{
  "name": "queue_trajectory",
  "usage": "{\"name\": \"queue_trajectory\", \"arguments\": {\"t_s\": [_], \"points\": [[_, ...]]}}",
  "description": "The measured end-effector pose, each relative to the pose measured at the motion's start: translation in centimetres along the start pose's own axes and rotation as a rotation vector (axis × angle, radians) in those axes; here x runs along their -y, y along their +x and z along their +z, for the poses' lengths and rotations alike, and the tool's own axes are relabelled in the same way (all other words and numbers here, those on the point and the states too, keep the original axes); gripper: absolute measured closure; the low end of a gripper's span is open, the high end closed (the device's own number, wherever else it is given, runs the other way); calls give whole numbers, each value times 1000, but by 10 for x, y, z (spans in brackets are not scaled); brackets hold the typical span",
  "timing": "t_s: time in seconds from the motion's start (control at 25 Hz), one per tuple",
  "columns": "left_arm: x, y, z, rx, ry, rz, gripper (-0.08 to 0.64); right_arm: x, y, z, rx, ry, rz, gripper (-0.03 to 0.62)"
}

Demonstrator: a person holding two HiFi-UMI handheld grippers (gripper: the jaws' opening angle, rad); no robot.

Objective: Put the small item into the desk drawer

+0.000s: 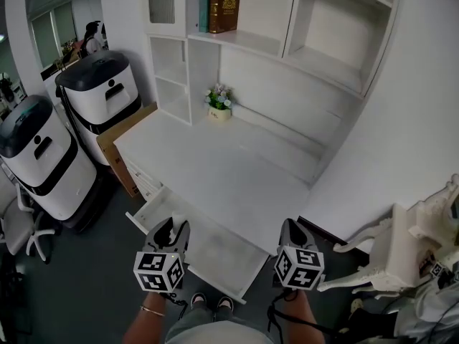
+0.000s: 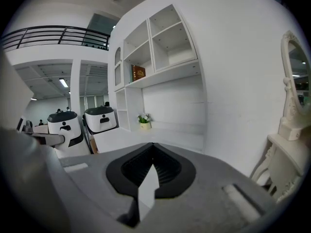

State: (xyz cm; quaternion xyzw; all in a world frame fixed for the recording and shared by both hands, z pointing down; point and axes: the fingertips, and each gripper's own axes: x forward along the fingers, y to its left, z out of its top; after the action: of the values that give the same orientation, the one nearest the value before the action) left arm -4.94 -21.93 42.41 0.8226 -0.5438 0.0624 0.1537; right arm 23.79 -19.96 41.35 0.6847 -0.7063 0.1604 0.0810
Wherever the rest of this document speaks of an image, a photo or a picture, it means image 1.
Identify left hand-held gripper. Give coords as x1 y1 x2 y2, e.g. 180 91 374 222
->
133 217 191 294

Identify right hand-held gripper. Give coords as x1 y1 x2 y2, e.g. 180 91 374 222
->
274 218 326 292

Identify wide white desk drawer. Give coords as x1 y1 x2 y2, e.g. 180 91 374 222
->
125 186 270 305

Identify person's right forearm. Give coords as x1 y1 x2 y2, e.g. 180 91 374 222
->
279 289 320 344

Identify person's left forearm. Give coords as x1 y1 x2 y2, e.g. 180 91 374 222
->
121 291 176 344

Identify brown cardboard box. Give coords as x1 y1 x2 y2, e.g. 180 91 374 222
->
95 102 158 199

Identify white desk with hutch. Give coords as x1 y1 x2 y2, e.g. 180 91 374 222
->
113 0 404 261

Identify white carved vanity table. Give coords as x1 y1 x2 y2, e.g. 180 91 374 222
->
317 173 459 300

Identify grey shorts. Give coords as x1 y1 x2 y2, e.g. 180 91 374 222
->
164 308 277 344

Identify white and black service robot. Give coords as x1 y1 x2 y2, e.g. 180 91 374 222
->
0 94 105 233
55 50 143 166

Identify patterned black and white block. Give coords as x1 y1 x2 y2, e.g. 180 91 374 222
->
419 252 453 279

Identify small potted flower plant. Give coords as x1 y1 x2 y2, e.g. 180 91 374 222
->
204 83 234 123

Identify white office chair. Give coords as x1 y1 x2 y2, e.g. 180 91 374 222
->
0 183 57 264

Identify grey cloth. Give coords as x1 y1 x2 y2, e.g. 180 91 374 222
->
394 277 459 344

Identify teal hardcover book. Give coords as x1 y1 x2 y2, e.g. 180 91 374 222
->
199 0 232 34

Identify white ribbed glass cabinet door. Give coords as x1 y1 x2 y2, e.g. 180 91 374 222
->
145 0 187 37

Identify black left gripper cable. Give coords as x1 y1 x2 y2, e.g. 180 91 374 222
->
163 291 189 322

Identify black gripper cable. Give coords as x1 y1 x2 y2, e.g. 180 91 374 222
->
267 288 338 344
163 291 189 322

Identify thin metal bracelet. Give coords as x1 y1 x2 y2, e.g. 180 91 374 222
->
139 305 166 317

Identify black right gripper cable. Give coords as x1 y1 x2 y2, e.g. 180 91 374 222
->
267 288 338 344

